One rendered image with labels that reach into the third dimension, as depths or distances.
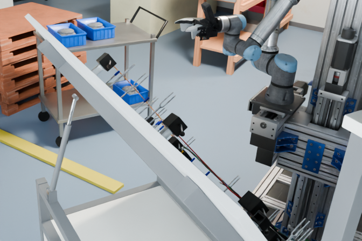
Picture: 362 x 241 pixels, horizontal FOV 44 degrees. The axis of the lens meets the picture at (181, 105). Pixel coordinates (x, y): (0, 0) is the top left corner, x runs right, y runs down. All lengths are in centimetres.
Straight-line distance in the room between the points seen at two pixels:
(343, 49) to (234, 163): 194
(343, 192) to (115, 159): 323
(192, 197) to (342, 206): 26
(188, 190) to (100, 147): 322
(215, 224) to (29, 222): 248
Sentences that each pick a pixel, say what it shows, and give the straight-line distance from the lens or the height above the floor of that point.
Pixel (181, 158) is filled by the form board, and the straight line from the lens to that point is 80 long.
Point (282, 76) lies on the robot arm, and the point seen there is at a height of 131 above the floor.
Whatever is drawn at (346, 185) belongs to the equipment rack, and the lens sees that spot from 72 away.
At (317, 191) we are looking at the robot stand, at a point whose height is 67.
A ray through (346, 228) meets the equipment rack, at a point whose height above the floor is 167.
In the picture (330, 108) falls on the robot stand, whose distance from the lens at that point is 240.
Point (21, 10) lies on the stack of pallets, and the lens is 517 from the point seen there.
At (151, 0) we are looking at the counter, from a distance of 664.
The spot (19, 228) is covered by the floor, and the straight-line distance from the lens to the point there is 327.
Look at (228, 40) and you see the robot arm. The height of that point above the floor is 148.
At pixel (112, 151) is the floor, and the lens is 396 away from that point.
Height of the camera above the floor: 213
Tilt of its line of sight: 26 degrees down
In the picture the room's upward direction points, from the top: 4 degrees clockwise
